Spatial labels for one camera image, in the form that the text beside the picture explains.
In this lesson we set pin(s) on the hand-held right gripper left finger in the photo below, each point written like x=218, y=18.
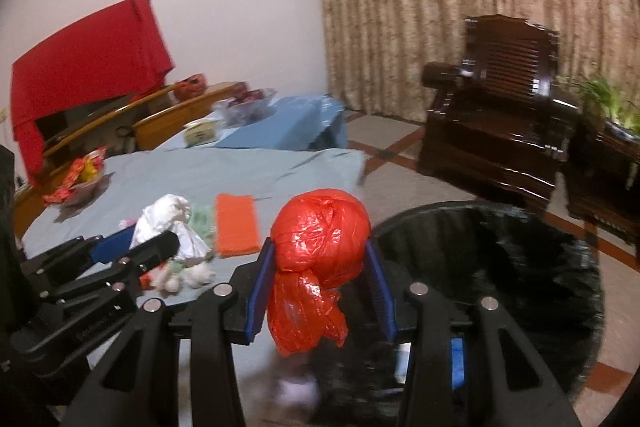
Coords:
x=259, y=294

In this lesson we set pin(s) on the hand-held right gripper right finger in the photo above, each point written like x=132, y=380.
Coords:
x=381, y=289

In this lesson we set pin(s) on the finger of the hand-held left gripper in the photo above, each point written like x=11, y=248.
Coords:
x=112, y=247
x=150, y=254

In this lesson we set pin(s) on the white plastic bag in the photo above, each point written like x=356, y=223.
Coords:
x=165, y=217

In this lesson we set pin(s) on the green packet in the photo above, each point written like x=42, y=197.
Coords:
x=202, y=222

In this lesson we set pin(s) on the black trash bin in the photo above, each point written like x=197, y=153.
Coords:
x=500, y=257

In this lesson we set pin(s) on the crumpled white tissue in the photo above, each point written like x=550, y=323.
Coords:
x=167, y=283
x=198, y=274

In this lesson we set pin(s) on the orange pack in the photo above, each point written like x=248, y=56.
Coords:
x=235, y=224

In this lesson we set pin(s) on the bowl of snack packets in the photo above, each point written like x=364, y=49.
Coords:
x=75, y=177

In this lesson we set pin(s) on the light blue tablecloth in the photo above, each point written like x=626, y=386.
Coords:
x=200, y=172

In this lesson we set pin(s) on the light wooden chair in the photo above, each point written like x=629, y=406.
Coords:
x=165, y=124
x=80, y=137

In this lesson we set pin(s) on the tissue box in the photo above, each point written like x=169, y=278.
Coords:
x=201, y=133

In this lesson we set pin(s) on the darker blue tablecloth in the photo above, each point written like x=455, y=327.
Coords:
x=280, y=127

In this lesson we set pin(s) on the small red bag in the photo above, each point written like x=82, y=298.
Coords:
x=190, y=87

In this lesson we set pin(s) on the plastic bag of red fruit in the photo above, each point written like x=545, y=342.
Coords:
x=245, y=104

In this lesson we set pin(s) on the red cloth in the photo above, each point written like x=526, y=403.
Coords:
x=85, y=62

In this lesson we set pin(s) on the dark wooden armchair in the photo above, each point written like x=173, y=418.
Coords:
x=500, y=127

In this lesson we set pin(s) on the dark wooden side table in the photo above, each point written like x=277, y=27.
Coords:
x=605, y=177

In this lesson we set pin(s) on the green potted plant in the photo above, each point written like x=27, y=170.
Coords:
x=607, y=99

